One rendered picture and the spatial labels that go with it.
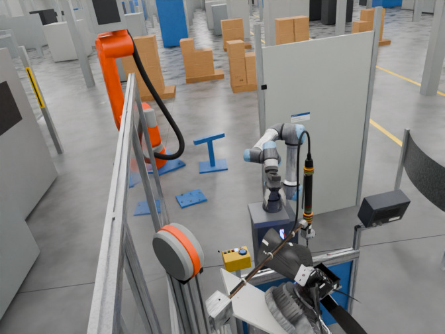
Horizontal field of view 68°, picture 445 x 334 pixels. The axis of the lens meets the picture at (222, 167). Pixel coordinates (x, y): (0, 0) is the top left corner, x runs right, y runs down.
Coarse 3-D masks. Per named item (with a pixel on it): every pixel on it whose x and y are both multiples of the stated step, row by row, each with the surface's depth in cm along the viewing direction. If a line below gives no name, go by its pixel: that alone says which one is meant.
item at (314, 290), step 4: (312, 288) 132; (316, 288) 139; (312, 292) 129; (316, 292) 136; (312, 296) 128; (316, 296) 133; (316, 300) 131; (316, 304) 128; (316, 308) 127; (320, 308) 136; (316, 312) 146; (320, 312) 133; (320, 316) 131; (320, 324) 133; (320, 328) 135
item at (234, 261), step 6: (222, 252) 204; (234, 252) 202; (246, 252) 201; (222, 258) 205; (228, 258) 199; (234, 258) 198; (240, 258) 198; (246, 258) 198; (228, 264) 197; (234, 264) 198; (240, 264) 200; (246, 264) 201; (228, 270) 200; (234, 270) 201
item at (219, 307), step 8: (216, 296) 115; (224, 296) 115; (208, 304) 113; (216, 304) 113; (224, 304) 112; (208, 312) 110; (216, 312) 110; (224, 312) 112; (232, 312) 116; (216, 320) 109; (224, 320) 114; (216, 328) 111
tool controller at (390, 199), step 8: (392, 192) 209; (400, 192) 209; (368, 200) 205; (376, 200) 205; (384, 200) 205; (392, 200) 204; (400, 200) 204; (408, 200) 204; (360, 208) 214; (368, 208) 205; (376, 208) 200; (384, 208) 201; (392, 208) 203; (400, 208) 205; (360, 216) 216; (368, 216) 207; (376, 216) 205; (384, 216) 207; (392, 216) 209; (400, 216) 212; (368, 224) 210; (376, 224) 212
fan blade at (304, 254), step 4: (288, 244) 190; (292, 244) 191; (296, 244) 192; (292, 248) 187; (296, 248) 187; (300, 248) 188; (304, 248) 189; (308, 248) 192; (296, 252) 182; (300, 252) 182; (304, 252) 183; (308, 252) 184; (300, 256) 179; (304, 256) 179; (308, 256) 180; (304, 260) 176; (308, 260) 176; (312, 260) 176; (304, 264) 173; (308, 264) 172; (312, 264) 173
